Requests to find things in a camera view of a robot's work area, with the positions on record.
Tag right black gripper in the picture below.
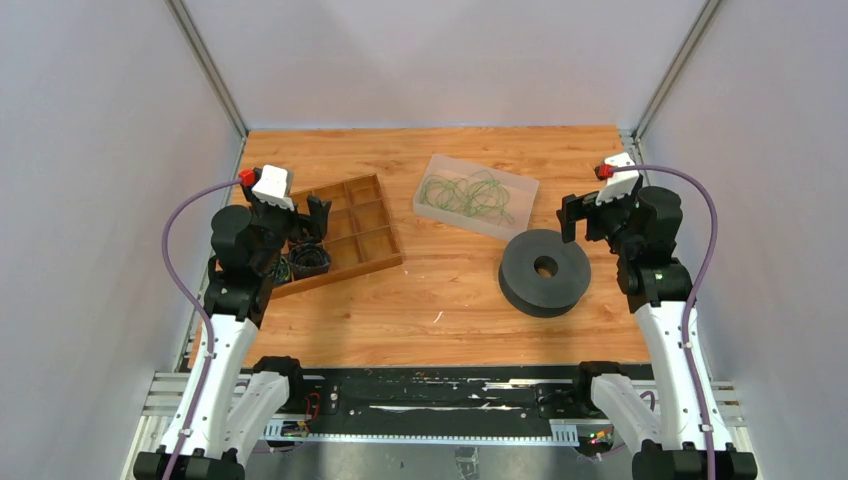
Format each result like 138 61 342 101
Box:
557 183 641 256

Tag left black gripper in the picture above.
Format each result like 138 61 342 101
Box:
242 183 330 273

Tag dark grey spool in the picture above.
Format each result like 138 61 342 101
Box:
498 229 591 318

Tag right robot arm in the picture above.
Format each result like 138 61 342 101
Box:
557 186 758 479

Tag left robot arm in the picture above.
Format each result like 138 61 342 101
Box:
132 201 307 479

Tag wooden compartment tray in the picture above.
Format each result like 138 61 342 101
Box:
271 174 403 299

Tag translucent plastic bin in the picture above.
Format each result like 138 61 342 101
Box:
412 154 540 241

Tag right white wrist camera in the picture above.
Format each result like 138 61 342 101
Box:
595 152 640 206

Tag green wires in bin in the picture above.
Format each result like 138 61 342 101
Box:
421 169 515 227

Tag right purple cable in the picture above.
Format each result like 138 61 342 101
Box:
612 164 721 480

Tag purple cable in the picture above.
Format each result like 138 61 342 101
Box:
160 176 250 480
612 164 721 480

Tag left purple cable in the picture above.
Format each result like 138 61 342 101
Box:
160 176 250 480

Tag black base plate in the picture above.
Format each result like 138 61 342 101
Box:
302 364 607 438

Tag aluminium frame rail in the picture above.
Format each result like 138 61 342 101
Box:
122 370 760 480

